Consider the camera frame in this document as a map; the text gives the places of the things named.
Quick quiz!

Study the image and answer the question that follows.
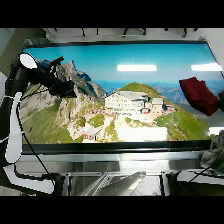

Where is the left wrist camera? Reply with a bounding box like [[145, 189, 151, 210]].
[[41, 55, 65, 74]]

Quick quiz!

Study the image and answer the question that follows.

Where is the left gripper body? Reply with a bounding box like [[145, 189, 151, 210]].
[[52, 79, 78, 99]]

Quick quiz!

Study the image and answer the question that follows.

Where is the black cable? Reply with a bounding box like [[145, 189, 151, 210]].
[[15, 99, 56, 186]]

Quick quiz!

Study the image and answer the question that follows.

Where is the heap of clothes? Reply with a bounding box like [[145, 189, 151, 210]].
[[199, 129, 224, 176]]

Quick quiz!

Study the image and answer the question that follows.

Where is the red T-shirt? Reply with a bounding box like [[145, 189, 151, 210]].
[[178, 76, 221, 117]]

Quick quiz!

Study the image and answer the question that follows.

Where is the silver frame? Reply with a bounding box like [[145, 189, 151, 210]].
[[5, 150, 224, 197]]

